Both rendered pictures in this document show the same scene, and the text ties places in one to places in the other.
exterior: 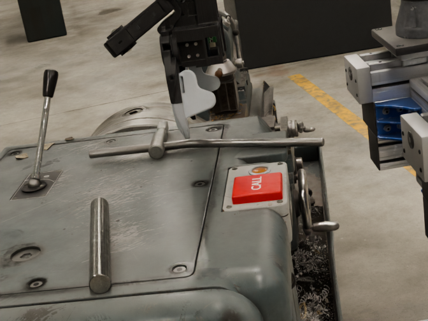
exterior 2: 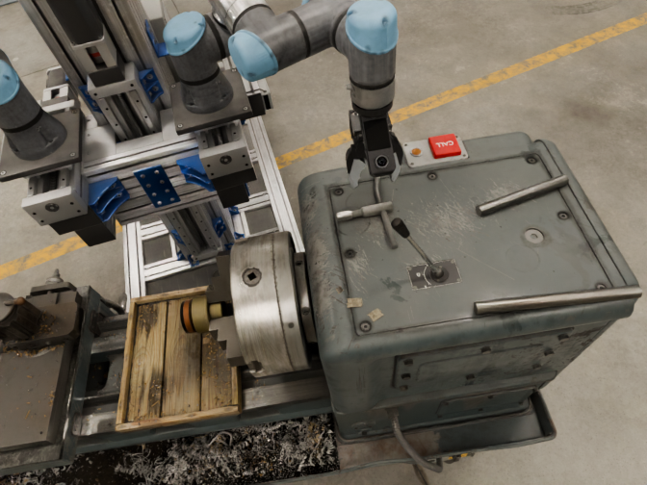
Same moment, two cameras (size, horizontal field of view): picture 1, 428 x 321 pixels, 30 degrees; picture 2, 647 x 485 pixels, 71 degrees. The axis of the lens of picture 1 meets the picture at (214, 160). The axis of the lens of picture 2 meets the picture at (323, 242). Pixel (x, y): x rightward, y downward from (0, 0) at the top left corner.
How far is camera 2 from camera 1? 147 cm
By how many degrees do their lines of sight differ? 77
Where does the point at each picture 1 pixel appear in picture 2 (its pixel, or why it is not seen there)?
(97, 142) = (351, 263)
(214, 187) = (438, 167)
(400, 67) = (72, 171)
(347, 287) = not seen: hidden behind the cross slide
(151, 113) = (260, 259)
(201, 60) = not seen: hidden behind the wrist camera
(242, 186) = (449, 148)
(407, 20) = (42, 140)
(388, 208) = not seen: outside the picture
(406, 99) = (91, 186)
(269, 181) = (442, 139)
